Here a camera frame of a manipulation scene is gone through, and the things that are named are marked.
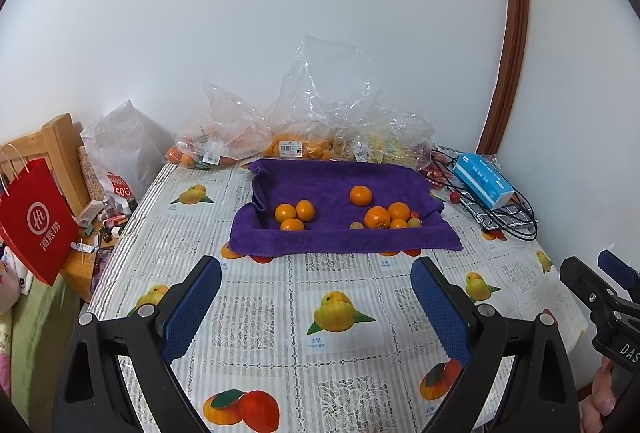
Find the wooden chair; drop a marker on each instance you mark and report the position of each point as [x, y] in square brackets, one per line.
[62, 138]

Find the red and white packet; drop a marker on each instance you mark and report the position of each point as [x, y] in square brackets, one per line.
[119, 185]

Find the wooden nightstand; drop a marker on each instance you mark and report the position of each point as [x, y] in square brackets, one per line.
[80, 273]

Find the white plastic bag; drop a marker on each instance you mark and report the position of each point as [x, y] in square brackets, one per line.
[125, 138]

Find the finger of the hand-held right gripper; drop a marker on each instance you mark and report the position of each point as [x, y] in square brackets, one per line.
[582, 278]
[620, 268]

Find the fruit printed tablecloth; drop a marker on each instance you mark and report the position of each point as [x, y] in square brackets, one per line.
[260, 313]

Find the blue tissue box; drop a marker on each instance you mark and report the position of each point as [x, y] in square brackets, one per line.
[482, 180]

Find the red paper shopping bag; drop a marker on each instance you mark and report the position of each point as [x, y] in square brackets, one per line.
[37, 223]

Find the person's right hand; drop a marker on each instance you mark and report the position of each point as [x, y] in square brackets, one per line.
[602, 400]

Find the patterned paper gift bag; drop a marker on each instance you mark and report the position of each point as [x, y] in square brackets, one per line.
[90, 173]

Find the clear bag of yellow fruit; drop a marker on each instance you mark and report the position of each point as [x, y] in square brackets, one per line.
[385, 145]

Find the orange mandarin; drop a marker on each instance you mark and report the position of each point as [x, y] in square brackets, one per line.
[285, 212]
[360, 195]
[292, 225]
[377, 217]
[398, 211]
[398, 223]
[305, 209]

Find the clear bag of cherry tomatoes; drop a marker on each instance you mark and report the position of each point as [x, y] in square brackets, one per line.
[435, 170]

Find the green bedsheet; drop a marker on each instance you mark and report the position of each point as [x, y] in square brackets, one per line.
[37, 338]

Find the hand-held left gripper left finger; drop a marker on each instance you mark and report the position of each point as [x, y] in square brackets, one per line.
[192, 308]

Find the clear bag of small oranges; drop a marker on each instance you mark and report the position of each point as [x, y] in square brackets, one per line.
[305, 147]

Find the clear bag of leafy tangerines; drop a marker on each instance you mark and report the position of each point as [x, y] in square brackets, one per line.
[195, 158]

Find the grey checkered pouch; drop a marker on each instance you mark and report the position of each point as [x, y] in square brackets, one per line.
[500, 217]

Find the pink printed blanket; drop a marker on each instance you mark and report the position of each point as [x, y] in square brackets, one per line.
[4, 353]

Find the brown wooden door frame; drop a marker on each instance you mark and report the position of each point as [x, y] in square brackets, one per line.
[519, 13]

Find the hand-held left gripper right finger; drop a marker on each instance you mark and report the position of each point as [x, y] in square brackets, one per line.
[442, 308]

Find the purple towel covered tray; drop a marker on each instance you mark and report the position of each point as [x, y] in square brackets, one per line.
[325, 188]

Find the pink plush toy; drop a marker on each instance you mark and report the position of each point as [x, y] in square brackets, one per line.
[10, 283]

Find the pile of small cosmetic bottles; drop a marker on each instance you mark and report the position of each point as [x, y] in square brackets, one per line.
[112, 220]

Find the small tan round fruit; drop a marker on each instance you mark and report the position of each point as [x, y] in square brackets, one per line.
[355, 225]
[413, 222]

